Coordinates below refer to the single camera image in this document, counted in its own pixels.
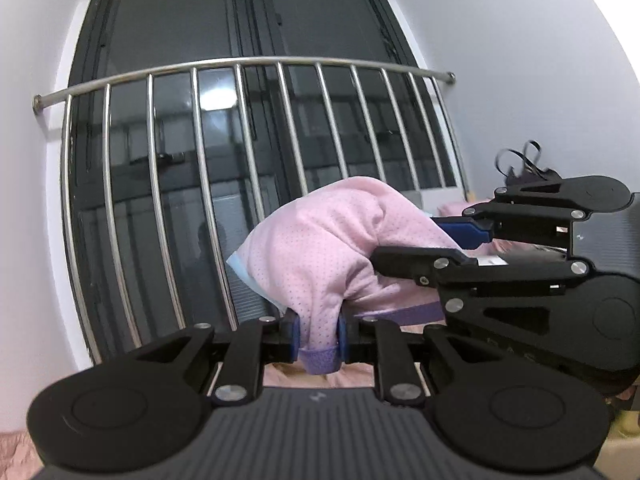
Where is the steel window railing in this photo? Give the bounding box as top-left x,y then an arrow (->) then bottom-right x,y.
31,56 -> 472,361

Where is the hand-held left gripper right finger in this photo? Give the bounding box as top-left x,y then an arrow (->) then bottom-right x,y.
336,316 -> 496,407

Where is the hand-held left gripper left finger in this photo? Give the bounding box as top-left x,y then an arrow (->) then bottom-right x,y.
137,309 -> 301,407

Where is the dark framed window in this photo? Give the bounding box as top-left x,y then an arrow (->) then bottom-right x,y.
60,0 -> 475,367

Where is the black bag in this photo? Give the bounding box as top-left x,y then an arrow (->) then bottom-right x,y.
495,140 -> 563,189

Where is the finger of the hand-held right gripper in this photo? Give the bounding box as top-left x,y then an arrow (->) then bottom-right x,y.
371,246 -> 592,332
431,179 -> 587,249

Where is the pink bedsheet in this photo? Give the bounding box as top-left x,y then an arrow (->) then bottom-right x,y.
0,362 -> 377,480

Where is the pink blue purple-trimmed garment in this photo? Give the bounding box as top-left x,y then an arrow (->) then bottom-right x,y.
225,176 -> 473,376

